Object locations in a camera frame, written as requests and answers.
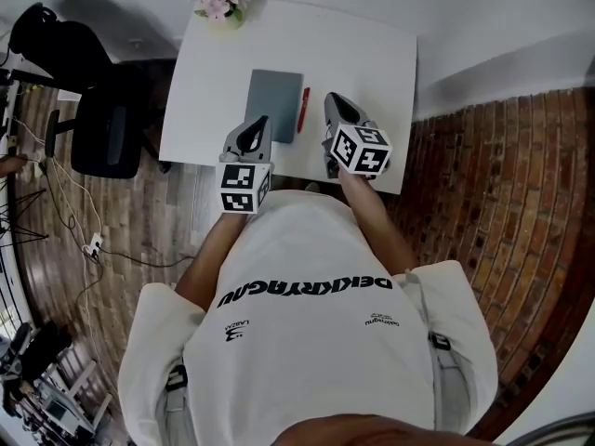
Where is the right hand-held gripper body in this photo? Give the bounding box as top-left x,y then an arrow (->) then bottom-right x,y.
320,120 -> 394,181

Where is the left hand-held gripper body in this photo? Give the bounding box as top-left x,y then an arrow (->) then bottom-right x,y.
215,148 -> 276,216

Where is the red pen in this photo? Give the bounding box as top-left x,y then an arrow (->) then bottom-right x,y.
297,86 -> 311,134

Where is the grey notebook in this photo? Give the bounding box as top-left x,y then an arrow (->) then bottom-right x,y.
245,68 -> 304,145

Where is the person's left forearm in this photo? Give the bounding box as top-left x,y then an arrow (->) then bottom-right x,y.
175,211 -> 255,316

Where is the person's right forearm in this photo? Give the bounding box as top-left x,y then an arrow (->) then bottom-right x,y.
337,167 -> 419,279

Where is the white desk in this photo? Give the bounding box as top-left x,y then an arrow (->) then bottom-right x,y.
158,0 -> 418,195

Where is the black office chair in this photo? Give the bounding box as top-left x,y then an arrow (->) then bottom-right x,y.
8,2 -> 179,178

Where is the white printed t-shirt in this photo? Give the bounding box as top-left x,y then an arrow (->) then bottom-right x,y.
118,188 -> 498,441

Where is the brown stool with black legs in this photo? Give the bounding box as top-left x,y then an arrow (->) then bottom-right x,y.
0,153 -> 50,250

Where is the person's chin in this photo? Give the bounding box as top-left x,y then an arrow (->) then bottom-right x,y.
278,413 -> 503,446

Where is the black floor cable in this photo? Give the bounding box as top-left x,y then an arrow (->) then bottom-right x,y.
91,243 -> 197,269

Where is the white floor cable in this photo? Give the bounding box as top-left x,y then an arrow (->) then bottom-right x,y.
11,118 -> 104,367

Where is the grey head camera mount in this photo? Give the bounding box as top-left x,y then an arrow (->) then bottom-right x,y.
509,411 -> 595,446

